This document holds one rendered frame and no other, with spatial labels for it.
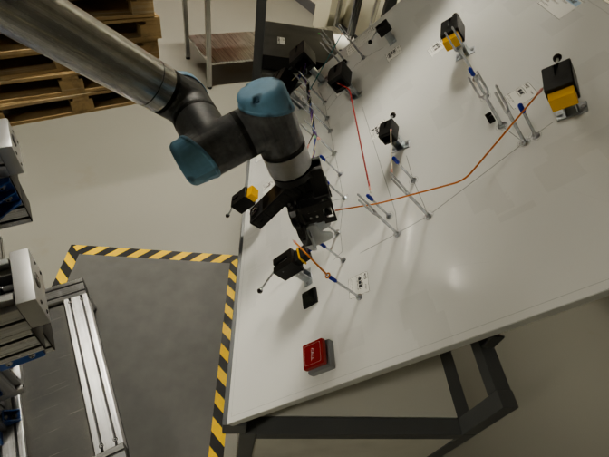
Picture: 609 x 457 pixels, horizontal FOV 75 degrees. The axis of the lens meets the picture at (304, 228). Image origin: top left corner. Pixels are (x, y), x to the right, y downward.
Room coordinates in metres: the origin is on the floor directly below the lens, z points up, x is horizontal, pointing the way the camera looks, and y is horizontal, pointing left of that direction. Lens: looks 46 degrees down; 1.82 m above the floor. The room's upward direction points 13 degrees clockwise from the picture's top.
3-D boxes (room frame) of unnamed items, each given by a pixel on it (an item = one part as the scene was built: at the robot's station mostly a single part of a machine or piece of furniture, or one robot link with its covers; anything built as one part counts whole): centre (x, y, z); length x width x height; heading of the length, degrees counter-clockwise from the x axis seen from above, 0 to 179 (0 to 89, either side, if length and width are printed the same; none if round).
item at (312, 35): (1.73, 0.20, 1.09); 0.35 x 0.33 x 0.07; 12
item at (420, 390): (0.91, -0.14, 0.60); 1.17 x 0.58 x 0.40; 12
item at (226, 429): (0.85, 0.17, 0.83); 1.18 x 0.05 x 0.06; 12
